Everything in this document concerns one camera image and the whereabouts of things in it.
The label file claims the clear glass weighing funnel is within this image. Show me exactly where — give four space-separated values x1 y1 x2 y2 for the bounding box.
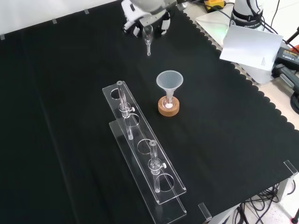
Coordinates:
142 25 154 57

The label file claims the small round-bottom glass flask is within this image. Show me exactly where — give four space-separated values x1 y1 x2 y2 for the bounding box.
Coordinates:
163 93 176 110

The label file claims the translucent plastic funnel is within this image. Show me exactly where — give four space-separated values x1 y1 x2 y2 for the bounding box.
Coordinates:
156 70 185 100

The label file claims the clear acrylic funnel stand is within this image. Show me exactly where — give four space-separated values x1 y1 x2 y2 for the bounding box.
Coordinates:
101 80 188 224

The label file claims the black bench cloth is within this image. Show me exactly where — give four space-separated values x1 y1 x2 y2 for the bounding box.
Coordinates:
0 0 299 224

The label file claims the clear acrylic bench clip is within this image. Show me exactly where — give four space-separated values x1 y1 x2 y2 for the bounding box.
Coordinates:
198 202 213 222
283 160 299 176

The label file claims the pale board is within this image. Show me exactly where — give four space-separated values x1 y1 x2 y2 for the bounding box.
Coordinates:
219 25 284 72

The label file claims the yellow stop button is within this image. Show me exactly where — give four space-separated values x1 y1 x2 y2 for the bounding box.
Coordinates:
204 0 227 11

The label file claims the black device with yellow label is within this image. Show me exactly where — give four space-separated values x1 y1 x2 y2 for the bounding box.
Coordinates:
271 45 299 94

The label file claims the cork ring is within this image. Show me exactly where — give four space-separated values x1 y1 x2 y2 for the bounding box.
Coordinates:
157 96 181 117

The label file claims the black floor cable bundle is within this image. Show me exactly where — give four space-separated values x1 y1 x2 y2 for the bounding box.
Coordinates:
233 182 296 224

